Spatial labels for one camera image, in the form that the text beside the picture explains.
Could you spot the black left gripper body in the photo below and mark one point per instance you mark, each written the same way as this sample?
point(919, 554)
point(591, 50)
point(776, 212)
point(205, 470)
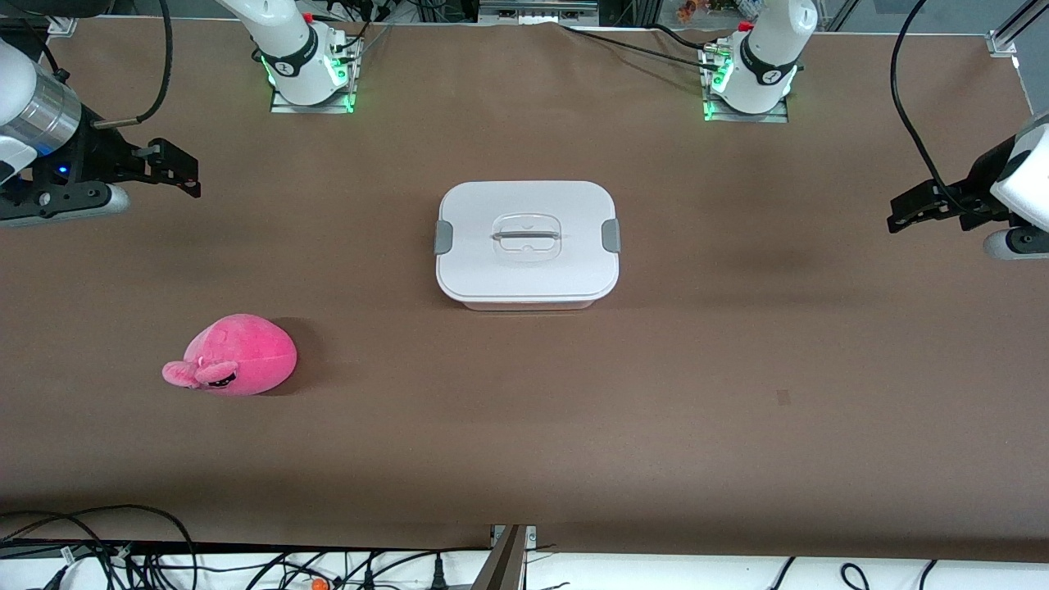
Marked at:
point(977, 182)

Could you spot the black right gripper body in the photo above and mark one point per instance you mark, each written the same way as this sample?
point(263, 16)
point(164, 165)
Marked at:
point(97, 155)

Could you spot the pink plush toy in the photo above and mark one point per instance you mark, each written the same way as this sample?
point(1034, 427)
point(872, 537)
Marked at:
point(246, 352)

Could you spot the grey lid latch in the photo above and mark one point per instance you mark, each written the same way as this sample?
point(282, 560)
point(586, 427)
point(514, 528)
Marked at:
point(442, 238)
point(611, 236)

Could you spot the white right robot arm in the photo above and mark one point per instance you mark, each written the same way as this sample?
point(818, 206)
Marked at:
point(287, 49)

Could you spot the small colourful figurine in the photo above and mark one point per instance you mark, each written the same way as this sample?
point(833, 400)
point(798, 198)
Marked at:
point(692, 10)

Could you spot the black power plug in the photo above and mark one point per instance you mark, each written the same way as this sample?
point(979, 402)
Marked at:
point(438, 578)

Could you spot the aluminium profile corner bracket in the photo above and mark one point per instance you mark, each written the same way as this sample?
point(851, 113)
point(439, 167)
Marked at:
point(1012, 33)

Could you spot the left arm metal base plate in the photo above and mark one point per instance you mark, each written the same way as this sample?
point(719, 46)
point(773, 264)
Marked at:
point(746, 117)

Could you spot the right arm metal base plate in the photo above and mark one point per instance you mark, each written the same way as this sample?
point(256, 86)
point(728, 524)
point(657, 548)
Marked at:
point(348, 74)

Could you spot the grey metal bracket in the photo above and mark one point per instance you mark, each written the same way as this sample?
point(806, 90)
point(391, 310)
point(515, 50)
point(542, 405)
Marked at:
point(537, 10)

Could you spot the short aluminium profile post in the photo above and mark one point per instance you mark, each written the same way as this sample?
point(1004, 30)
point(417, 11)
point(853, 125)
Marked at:
point(504, 561)

